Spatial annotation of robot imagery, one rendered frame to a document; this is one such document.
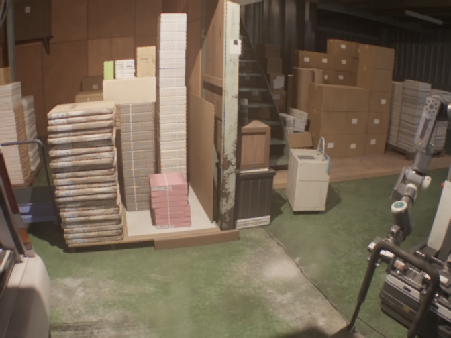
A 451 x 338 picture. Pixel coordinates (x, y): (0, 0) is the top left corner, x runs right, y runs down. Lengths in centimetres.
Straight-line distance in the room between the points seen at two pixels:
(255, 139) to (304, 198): 81
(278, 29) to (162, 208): 482
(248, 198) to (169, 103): 101
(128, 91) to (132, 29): 385
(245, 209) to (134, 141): 107
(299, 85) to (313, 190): 235
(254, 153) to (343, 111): 239
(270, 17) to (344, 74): 179
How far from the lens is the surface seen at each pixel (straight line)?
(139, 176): 292
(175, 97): 280
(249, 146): 268
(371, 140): 534
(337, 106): 475
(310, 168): 307
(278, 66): 492
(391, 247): 144
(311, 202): 320
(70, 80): 659
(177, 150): 290
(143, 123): 279
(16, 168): 405
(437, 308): 203
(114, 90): 275
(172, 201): 265
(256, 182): 279
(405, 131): 561
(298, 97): 517
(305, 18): 707
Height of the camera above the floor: 145
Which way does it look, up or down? 21 degrees down
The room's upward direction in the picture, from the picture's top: 1 degrees clockwise
